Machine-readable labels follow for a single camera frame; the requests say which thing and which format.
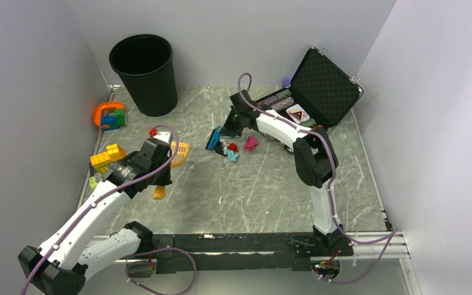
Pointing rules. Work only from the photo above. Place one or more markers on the playing card deck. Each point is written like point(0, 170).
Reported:
point(297, 113)

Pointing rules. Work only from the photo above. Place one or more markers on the yellow toy block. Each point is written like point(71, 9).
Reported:
point(101, 162)

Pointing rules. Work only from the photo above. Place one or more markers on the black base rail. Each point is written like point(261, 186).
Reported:
point(296, 251)

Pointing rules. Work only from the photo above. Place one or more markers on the orange curved toy piece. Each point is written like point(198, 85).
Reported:
point(104, 107)

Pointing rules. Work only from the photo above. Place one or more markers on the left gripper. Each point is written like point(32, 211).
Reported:
point(165, 180)

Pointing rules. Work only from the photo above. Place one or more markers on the red paper scrap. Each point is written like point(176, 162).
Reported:
point(233, 147)

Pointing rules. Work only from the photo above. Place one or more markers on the yellow slotted scoop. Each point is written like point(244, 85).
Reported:
point(159, 193)

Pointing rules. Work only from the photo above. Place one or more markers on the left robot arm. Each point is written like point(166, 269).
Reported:
point(66, 261)

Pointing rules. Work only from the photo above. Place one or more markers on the black perforated plate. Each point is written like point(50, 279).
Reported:
point(94, 179)

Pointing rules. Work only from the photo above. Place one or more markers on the black plastic waste bin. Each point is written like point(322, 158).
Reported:
point(144, 63)

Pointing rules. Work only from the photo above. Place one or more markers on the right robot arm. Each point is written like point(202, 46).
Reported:
point(314, 157)

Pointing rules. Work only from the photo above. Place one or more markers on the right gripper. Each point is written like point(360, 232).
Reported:
point(228, 129)

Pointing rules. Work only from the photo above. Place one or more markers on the blue hand brush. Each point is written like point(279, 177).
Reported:
point(214, 138)

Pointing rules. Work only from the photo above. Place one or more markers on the teal paper scrap left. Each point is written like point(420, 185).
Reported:
point(231, 155)

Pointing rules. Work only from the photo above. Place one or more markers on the black poker chip case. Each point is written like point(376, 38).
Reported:
point(325, 92)

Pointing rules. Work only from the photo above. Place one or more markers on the blue and green toy blocks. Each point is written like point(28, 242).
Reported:
point(113, 119)

